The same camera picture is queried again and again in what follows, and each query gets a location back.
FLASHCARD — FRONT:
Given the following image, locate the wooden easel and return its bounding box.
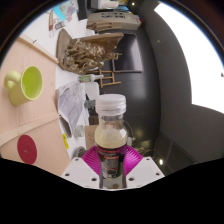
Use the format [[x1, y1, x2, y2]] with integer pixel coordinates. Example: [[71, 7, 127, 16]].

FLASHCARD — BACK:
[[89, 69, 123, 89]]

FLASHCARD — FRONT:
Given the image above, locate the small glass jar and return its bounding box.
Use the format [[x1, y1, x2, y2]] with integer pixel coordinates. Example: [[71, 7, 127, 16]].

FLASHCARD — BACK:
[[73, 124, 85, 138]]

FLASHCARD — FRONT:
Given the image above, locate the lime green mug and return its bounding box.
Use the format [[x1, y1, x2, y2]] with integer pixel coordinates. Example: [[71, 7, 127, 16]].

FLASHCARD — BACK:
[[3, 65, 44, 107]]

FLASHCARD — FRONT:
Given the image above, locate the white-capped clear drink bottle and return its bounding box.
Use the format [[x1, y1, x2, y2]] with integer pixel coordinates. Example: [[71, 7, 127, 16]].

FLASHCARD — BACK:
[[94, 93, 129, 189]]

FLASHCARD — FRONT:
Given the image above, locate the white plastic chair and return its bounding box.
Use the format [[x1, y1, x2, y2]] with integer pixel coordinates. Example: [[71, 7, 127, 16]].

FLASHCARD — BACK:
[[83, 81, 100, 101]]

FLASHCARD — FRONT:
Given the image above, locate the brown cardboard box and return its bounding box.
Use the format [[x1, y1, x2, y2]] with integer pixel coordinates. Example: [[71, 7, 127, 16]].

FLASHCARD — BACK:
[[84, 124, 99, 150]]

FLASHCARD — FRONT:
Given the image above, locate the wooden paintbrush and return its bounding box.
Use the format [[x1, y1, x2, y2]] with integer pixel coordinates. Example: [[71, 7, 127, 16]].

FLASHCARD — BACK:
[[48, 9, 55, 38]]

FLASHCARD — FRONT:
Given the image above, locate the black wall screen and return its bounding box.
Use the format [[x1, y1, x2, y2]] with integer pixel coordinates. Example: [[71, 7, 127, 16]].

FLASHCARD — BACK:
[[111, 32, 144, 74]]

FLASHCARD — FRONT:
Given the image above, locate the flat round red coaster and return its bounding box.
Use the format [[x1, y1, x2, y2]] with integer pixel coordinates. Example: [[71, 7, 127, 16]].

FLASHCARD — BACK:
[[16, 134, 38, 165]]

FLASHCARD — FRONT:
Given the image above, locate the flat black box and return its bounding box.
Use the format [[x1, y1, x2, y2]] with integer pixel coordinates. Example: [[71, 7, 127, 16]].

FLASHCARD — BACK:
[[77, 0, 93, 21]]

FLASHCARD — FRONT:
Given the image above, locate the beige canvas mat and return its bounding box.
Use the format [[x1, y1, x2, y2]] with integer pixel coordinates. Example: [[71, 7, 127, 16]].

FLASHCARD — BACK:
[[0, 33, 73, 178]]

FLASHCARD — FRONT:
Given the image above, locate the green-labelled spray bottle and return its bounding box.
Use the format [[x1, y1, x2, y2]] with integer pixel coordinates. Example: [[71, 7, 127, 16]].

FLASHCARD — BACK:
[[78, 73, 105, 84]]

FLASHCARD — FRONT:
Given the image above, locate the small yellow tag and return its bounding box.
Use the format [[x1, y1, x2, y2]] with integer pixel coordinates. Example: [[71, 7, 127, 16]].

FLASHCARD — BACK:
[[62, 133, 70, 150]]

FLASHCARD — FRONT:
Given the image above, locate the golden brown sculpture on board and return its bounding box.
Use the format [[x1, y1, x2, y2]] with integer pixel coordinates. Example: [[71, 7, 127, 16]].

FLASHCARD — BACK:
[[55, 28, 125, 75]]

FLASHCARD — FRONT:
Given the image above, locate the long white ceiling light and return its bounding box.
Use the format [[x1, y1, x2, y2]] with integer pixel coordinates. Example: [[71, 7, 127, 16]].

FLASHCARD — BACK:
[[153, 1, 224, 114]]

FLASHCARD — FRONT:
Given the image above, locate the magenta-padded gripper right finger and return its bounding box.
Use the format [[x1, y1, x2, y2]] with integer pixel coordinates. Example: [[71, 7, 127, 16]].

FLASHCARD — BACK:
[[123, 145, 166, 190]]

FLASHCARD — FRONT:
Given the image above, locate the white cabinet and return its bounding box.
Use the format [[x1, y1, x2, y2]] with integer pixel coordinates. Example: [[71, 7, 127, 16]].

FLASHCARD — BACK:
[[86, 11, 141, 33]]

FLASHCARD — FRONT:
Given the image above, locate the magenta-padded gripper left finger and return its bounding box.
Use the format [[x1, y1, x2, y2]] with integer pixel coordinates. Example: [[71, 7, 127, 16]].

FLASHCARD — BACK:
[[61, 145, 101, 190]]

